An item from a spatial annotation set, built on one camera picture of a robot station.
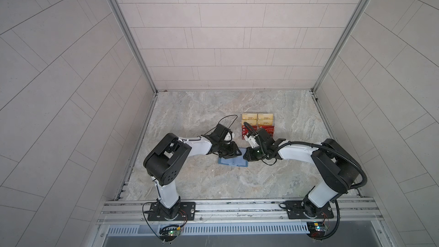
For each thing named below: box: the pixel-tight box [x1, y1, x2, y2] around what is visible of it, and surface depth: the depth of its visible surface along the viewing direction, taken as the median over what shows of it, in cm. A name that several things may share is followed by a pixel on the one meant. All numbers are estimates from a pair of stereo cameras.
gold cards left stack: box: [241, 113, 258, 126], surface depth 95 cm
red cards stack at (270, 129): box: [259, 125, 275, 138], surface depth 95 cm
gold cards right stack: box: [257, 113, 274, 126], surface depth 94 cm
